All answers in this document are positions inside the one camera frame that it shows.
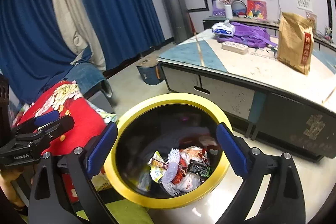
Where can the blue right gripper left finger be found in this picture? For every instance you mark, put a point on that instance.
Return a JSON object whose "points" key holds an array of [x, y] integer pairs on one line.
{"points": [[99, 150]]}

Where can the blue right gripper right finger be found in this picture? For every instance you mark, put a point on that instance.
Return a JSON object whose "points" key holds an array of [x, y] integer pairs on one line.
{"points": [[233, 150]]}

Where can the white foam fruit net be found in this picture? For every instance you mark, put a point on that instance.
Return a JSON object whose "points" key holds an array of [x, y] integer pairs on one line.
{"points": [[172, 169]]}

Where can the green black snack packet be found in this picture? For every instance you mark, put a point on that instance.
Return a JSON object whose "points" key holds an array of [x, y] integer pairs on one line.
{"points": [[199, 168]]}

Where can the red snack bag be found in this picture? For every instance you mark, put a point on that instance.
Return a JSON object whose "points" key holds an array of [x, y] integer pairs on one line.
{"points": [[181, 172]]}

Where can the yellow rimmed trash bin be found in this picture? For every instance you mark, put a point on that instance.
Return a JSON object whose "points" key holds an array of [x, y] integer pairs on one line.
{"points": [[159, 124]]}

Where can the person's left hand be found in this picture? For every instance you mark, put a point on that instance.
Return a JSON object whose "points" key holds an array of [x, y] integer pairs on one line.
{"points": [[16, 183]]}

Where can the red floral blanket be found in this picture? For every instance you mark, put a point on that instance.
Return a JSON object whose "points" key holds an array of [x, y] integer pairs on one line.
{"points": [[82, 119]]}

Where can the coffee table with drawers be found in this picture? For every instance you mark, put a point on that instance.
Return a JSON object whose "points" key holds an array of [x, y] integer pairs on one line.
{"points": [[264, 99]]}

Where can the blue sofa cover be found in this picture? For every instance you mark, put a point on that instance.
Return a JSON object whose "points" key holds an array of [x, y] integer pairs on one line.
{"points": [[90, 80]]}

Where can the blue storage box stool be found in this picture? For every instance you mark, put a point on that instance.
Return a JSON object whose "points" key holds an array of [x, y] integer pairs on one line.
{"points": [[150, 70]]}

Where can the beige remote box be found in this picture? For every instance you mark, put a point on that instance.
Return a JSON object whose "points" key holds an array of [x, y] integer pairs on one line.
{"points": [[235, 47]]}

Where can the blue curtain left panel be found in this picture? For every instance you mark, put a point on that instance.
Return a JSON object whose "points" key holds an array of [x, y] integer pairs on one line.
{"points": [[34, 56]]}

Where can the blue curtain panel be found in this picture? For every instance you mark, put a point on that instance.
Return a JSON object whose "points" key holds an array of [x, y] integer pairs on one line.
{"points": [[124, 28], [34, 56]]}

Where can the purple cloth bag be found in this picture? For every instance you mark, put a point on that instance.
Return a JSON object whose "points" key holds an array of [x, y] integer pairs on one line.
{"points": [[252, 36]]}

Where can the white tissue pack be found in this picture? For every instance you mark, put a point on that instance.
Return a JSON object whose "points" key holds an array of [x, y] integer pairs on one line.
{"points": [[223, 28]]}

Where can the black tv console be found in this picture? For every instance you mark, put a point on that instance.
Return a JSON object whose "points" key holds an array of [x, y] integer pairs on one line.
{"points": [[211, 20]]}

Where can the brown paper bag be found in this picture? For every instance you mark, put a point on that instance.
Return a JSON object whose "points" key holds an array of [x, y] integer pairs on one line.
{"points": [[295, 42]]}

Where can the white cup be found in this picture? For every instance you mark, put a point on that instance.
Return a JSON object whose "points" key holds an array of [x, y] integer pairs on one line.
{"points": [[228, 11]]}

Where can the beige curtain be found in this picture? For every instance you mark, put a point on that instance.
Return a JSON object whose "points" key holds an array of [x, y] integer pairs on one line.
{"points": [[77, 31]]}

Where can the colourful framed picture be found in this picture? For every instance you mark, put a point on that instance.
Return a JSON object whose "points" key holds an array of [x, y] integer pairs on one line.
{"points": [[256, 9]]}

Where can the blue curtain right panel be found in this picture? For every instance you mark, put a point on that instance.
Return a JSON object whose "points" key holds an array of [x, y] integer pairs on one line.
{"points": [[124, 28]]}

